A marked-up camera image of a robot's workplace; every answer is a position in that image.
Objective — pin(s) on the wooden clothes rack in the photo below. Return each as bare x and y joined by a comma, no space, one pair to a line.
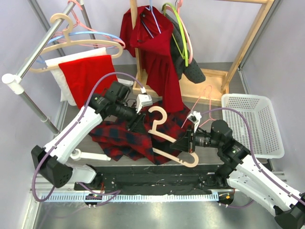
217,82

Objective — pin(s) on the grey dotted garment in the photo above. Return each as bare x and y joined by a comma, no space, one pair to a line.
192,72

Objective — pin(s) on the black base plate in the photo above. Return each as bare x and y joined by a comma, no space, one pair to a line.
158,180

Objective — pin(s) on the white cable duct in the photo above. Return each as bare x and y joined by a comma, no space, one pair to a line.
86,197

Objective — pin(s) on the thin pink wire hanger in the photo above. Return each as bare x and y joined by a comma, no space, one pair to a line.
205,107

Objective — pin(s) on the blue hanger left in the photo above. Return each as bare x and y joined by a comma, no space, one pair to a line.
64,40

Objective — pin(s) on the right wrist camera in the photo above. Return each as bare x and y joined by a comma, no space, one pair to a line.
195,118

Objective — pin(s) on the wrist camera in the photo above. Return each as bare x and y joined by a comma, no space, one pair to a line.
195,118
143,100

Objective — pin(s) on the green hanger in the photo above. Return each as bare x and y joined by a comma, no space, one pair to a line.
184,52

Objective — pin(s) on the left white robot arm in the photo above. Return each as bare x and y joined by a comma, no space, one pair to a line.
50,160

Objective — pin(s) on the dark red skirt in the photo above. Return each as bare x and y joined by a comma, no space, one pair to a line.
156,57

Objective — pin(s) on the bright red hung garment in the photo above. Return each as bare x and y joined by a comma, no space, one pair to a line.
81,75

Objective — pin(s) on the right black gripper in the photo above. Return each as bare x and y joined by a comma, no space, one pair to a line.
185,143

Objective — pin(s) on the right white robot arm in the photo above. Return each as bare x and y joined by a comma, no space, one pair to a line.
240,170

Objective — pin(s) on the red plaid garment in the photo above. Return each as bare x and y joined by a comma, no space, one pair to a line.
116,141

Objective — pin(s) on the white hung cloth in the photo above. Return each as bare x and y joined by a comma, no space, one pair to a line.
59,76

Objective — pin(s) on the metal clothes rack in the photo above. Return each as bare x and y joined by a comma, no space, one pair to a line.
13,80

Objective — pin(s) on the white plastic laundry basket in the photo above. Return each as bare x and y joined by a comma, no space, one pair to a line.
260,116

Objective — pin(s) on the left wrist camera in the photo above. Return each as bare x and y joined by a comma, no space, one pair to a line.
143,100

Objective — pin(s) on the blue wire hanger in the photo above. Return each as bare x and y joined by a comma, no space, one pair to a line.
149,21

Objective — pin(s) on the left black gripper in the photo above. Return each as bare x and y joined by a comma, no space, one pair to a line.
137,123

